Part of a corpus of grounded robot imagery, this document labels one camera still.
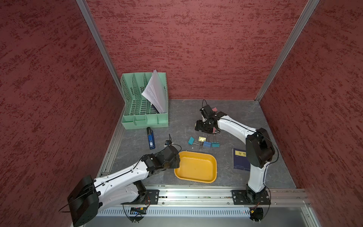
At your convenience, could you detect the pale yellow binder clip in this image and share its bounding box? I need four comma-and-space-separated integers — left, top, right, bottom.
198, 137, 207, 142

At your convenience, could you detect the blue binder clip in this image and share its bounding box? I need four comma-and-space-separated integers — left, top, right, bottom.
203, 135, 212, 148

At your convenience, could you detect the teal binder clip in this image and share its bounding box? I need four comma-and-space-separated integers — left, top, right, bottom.
188, 137, 202, 147
211, 135, 220, 148

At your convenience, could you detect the yellow plastic storage box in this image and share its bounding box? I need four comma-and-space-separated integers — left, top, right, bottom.
174, 151, 217, 183

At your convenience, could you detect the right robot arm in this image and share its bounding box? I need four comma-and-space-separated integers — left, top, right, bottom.
195, 105, 276, 204

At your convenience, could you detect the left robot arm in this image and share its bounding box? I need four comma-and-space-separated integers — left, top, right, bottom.
67, 145, 180, 227

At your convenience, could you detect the blue black stapler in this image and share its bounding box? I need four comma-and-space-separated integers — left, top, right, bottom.
147, 127, 156, 149

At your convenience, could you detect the dark blue notebook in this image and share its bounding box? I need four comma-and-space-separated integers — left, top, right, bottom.
233, 148, 251, 172

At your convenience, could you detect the green file organizer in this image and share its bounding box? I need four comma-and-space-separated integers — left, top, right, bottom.
120, 72, 169, 130

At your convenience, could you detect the white paper stack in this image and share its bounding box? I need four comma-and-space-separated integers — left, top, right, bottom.
142, 70, 168, 114

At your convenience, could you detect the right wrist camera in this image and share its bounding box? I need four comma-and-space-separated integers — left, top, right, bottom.
200, 105, 214, 118

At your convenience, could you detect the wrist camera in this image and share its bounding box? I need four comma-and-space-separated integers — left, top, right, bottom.
200, 105, 214, 118
165, 140, 172, 146

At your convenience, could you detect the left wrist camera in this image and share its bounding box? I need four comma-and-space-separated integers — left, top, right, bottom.
165, 140, 172, 146

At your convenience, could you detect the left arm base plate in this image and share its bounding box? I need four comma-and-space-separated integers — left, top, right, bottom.
125, 190, 160, 205

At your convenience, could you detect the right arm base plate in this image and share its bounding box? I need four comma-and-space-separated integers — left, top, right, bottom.
231, 189, 271, 206

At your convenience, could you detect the aluminium front rail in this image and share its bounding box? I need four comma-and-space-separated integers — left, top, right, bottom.
80, 185, 313, 208

